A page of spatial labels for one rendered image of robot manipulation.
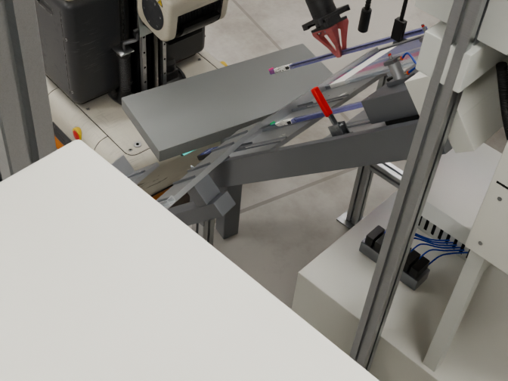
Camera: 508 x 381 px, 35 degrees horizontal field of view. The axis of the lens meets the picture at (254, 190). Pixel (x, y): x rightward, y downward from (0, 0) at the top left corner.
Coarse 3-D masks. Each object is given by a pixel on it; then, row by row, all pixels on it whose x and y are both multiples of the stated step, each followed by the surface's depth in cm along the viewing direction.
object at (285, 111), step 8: (376, 48) 221; (368, 56) 219; (352, 64) 216; (344, 72) 214; (328, 80) 210; (320, 88) 208; (304, 96) 205; (312, 96) 207; (288, 104) 202; (296, 104) 203; (280, 112) 200; (288, 112) 201; (264, 120) 197; (272, 120) 198
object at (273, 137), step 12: (348, 84) 201; (360, 84) 194; (324, 96) 202; (336, 96) 194; (348, 96) 188; (300, 108) 199; (312, 108) 194; (312, 120) 181; (264, 132) 194; (276, 132) 187; (288, 132) 180; (300, 132) 179; (252, 144) 186; (264, 144) 180; (276, 144) 174
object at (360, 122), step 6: (360, 114) 163; (366, 114) 160; (348, 120) 163; (354, 120) 160; (360, 120) 157; (366, 120) 155; (348, 126) 157; (354, 126) 156; (360, 126) 153; (366, 126) 151; (372, 126) 149; (378, 126) 147
